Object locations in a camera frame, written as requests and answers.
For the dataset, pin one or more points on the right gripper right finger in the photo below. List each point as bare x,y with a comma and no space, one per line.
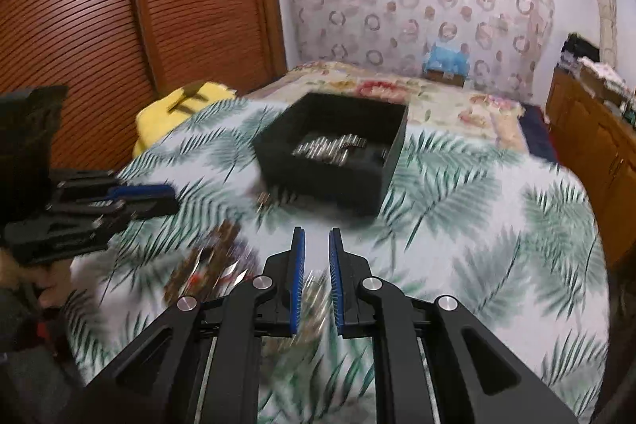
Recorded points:
433,361

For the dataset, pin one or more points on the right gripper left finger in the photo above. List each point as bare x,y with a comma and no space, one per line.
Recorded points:
199,362

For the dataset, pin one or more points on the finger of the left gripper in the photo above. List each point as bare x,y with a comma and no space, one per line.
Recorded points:
132,193
124,211

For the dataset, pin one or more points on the black jewelry box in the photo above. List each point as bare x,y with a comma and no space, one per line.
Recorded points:
342,150

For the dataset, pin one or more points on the left forearm dark sleeve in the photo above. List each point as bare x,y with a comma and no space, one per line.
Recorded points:
39,374

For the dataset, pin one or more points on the left hand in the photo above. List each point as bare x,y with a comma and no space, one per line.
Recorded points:
54,281

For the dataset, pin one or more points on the yellow Pikachu plush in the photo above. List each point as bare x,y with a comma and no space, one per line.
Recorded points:
155,121

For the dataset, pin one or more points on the brown louvered wardrobe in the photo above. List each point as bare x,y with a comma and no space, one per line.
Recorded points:
117,56

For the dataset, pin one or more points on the floral bed quilt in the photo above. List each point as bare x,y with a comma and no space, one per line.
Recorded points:
449,108

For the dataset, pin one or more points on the wooden sideboard cabinet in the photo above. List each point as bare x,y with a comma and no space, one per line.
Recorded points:
600,149

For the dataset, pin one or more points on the brown cardboard box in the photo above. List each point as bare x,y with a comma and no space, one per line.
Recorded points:
446,78

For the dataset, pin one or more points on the blue plush toy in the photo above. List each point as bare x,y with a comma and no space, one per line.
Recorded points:
447,60

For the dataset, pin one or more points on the folded clothes pile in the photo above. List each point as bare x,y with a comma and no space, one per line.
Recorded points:
574,48

